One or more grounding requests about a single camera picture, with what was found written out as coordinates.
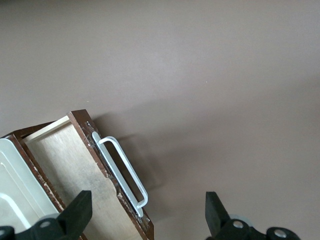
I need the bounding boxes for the dark wood drawer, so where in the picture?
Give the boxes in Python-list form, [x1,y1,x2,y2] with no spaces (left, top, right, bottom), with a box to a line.
[22,109,155,240]

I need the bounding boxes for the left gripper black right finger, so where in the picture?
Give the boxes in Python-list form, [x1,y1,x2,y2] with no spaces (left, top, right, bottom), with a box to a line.
[205,191,300,240]

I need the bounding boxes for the white-topped brown drawer cabinet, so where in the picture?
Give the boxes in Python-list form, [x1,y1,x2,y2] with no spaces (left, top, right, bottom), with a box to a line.
[0,114,88,240]

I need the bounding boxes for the white metal drawer handle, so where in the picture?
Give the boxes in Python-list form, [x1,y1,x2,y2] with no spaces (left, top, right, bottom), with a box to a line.
[91,131,149,218]

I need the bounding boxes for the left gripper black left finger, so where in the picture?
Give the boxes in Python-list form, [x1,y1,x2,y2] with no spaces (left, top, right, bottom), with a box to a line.
[0,190,94,240]

